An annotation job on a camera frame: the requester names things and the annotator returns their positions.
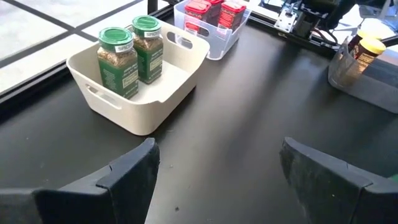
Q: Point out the grey translucent plastic bin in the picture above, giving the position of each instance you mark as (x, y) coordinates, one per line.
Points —
(373, 93)

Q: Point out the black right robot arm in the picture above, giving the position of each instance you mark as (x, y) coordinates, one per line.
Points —
(314, 15)

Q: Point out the beige plastic bin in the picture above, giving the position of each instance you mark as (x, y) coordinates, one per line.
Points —
(155, 109)

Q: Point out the silver metal bracket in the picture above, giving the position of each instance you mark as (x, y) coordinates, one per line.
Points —
(284, 21)

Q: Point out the clear plastic bin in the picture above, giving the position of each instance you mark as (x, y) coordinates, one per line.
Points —
(217, 46)

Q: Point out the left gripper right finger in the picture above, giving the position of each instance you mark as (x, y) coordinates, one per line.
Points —
(335, 196)

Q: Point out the green-lid glass spice jar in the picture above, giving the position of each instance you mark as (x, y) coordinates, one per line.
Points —
(119, 77)
(150, 62)
(395, 179)

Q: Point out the red spice tin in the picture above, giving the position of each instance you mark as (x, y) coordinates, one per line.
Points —
(197, 7)
(231, 17)

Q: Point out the black clamp post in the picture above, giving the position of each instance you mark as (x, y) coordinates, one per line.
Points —
(152, 6)

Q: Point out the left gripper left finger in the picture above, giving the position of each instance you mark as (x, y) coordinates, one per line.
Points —
(124, 193)

